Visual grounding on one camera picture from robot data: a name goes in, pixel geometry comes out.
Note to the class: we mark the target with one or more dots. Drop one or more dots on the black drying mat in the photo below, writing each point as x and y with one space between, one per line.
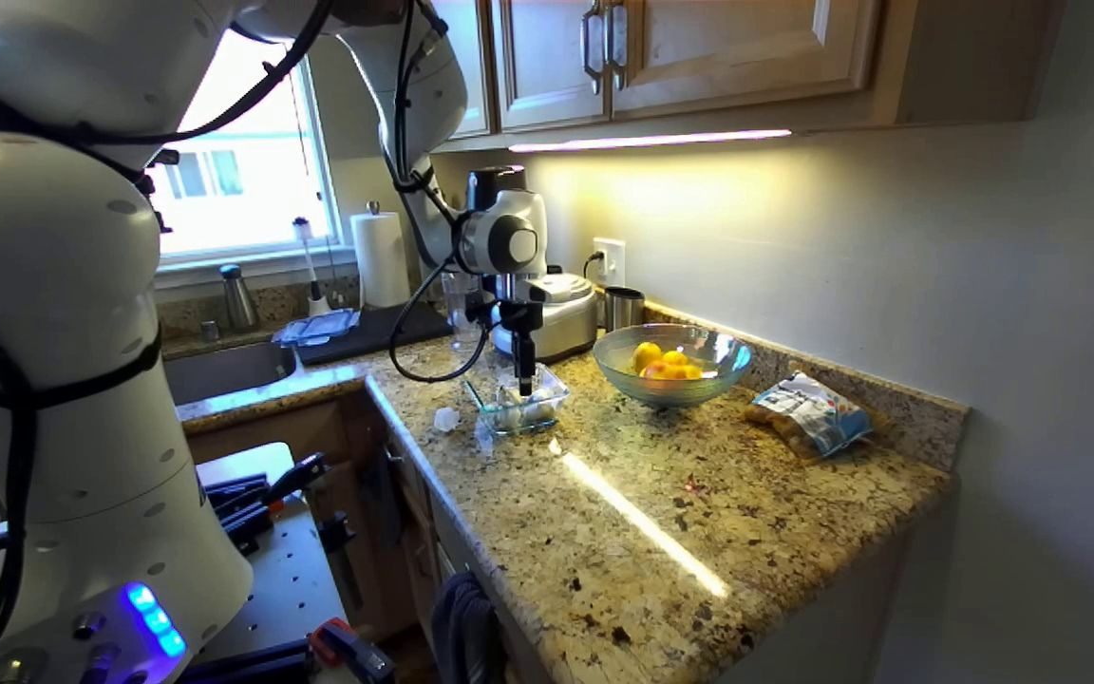
351 330

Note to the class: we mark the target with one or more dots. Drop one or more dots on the dark metal cup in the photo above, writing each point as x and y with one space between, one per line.
622 305

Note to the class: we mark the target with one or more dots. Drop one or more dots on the dark hanging towel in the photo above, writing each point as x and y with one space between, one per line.
465 632

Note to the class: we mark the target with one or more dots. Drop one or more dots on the paper towel roll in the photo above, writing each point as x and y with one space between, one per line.
382 258

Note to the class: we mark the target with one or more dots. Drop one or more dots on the snack bag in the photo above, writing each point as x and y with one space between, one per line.
815 415

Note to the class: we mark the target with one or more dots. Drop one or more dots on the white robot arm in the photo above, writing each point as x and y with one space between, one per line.
111 556

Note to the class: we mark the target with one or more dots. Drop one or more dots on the wooden upper cabinets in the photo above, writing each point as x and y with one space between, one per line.
577 70

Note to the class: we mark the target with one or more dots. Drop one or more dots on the round glass fruit bowl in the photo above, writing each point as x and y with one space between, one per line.
724 361

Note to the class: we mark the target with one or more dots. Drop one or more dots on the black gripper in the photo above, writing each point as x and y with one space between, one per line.
523 316

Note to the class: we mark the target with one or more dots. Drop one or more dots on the orange fruit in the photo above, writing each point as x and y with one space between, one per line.
670 368

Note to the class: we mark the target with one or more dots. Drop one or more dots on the square glass bowl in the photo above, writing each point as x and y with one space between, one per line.
511 407

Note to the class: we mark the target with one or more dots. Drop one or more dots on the garlic skin piece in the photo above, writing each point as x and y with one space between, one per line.
447 420

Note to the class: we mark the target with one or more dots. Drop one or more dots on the white wall outlet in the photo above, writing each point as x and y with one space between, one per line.
608 258

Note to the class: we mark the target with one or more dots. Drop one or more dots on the dish brush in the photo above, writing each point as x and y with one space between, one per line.
318 298

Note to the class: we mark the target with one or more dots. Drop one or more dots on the yellow lemon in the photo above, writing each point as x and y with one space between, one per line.
642 354

